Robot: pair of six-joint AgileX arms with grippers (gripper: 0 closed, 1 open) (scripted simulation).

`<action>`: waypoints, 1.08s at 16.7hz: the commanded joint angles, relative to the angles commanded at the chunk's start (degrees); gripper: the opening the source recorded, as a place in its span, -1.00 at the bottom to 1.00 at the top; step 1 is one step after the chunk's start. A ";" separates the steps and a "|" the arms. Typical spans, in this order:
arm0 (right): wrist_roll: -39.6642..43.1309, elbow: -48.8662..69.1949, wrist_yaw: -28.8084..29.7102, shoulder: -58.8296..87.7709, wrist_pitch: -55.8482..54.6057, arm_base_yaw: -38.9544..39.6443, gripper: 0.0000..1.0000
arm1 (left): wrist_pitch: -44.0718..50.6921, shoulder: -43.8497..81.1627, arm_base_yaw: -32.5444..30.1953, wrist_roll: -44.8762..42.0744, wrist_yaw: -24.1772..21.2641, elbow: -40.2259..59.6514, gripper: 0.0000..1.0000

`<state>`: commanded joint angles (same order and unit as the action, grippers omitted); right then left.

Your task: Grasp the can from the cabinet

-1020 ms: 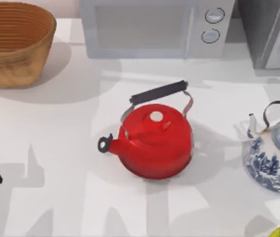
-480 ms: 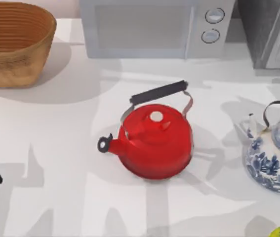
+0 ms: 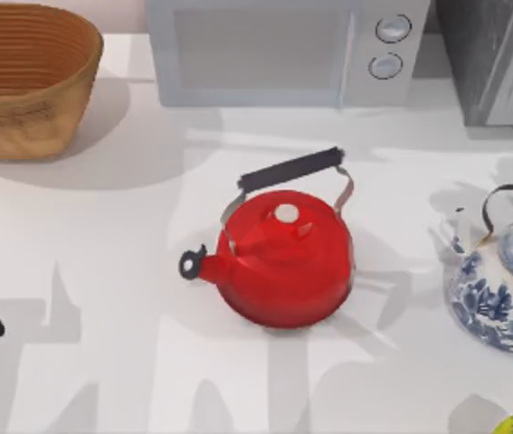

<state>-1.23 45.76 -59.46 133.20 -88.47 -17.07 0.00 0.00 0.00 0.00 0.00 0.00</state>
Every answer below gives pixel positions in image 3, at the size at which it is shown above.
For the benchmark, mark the grey cabinet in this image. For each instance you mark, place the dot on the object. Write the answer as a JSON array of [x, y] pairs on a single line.
[[487, 59]]

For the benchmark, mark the red kettle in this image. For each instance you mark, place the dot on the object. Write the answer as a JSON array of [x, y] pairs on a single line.
[[283, 267]]

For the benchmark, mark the brown woven basket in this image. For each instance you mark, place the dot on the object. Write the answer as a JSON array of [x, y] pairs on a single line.
[[21, 90]]

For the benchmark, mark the pale microwave oven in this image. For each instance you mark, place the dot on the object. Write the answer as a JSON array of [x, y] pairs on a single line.
[[256, 54]]

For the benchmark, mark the blue and white kettle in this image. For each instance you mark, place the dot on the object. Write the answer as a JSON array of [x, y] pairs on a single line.
[[500, 289]]

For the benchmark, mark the grey microwave knob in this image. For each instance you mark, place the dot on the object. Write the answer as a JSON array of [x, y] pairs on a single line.
[[386, 66], [393, 27]]

